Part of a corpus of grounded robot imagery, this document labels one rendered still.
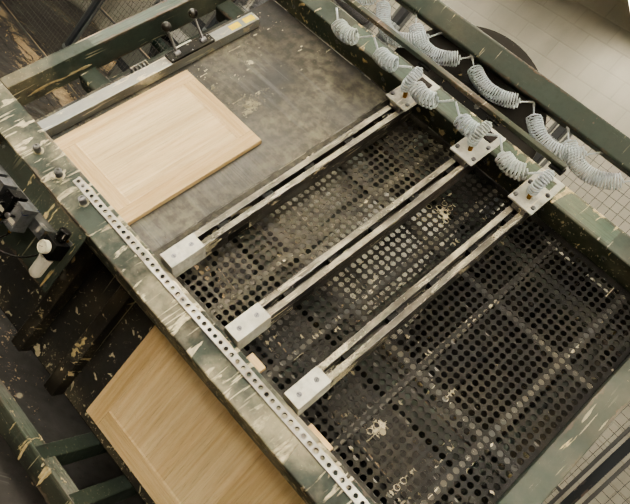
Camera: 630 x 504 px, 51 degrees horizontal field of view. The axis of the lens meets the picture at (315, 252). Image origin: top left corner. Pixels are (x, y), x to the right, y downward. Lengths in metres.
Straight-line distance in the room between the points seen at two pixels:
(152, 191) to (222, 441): 0.84
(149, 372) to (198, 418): 0.24
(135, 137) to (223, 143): 0.30
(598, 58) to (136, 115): 5.44
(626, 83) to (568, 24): 0.88
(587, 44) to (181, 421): 5.91
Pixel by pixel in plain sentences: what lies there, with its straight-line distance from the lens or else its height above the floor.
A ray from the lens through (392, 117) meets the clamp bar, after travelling 2.44.
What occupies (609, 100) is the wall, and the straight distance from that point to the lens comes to 7.02.
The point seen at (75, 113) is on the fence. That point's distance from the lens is 2.50.
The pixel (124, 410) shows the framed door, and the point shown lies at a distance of 2.41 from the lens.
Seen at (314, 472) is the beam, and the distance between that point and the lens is 1.83.
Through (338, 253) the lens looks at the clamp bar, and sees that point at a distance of 2.09.
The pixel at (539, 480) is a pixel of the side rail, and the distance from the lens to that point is 1.97.
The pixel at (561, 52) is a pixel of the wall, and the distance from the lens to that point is 7.31.
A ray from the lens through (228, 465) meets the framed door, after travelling 2.21.
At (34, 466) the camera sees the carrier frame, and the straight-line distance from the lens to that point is 2.38.
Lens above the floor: 1.64
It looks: 12 degrees down
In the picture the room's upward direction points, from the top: 40 degrees clockwise
